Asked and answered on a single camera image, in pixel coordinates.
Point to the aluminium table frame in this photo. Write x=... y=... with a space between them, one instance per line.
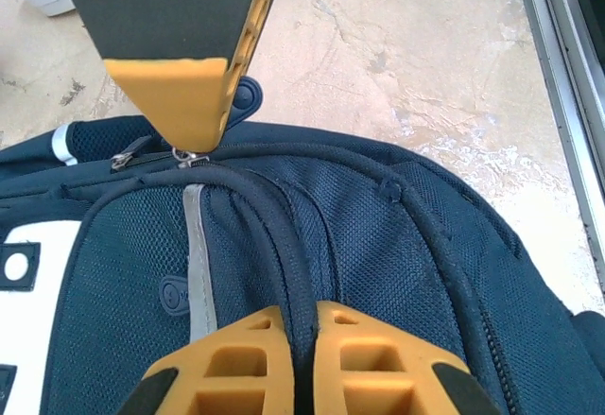
x=558 y=56

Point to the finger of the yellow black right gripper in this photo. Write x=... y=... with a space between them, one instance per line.
x=165 y=18

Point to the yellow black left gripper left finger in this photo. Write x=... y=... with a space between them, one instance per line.
x=189 y=363

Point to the navy blue student backpack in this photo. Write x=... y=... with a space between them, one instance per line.
x=378 y=245

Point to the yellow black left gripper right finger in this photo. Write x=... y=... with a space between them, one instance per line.
x=411 y=358

